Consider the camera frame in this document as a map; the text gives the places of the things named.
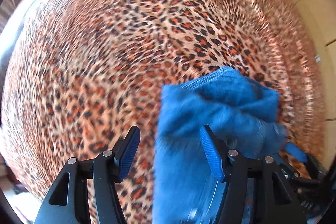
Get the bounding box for grey striped pillow left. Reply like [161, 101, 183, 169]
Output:
[1, 0, 31, 88]

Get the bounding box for blue denim pants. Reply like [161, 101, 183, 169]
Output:
[152, 67, 286, 223]

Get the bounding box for light wooden wardrobe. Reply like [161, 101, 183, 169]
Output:
[292, 0, 335, 167]

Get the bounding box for leopard print bedspread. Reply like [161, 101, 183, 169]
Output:
[1, 0, 325, 223]

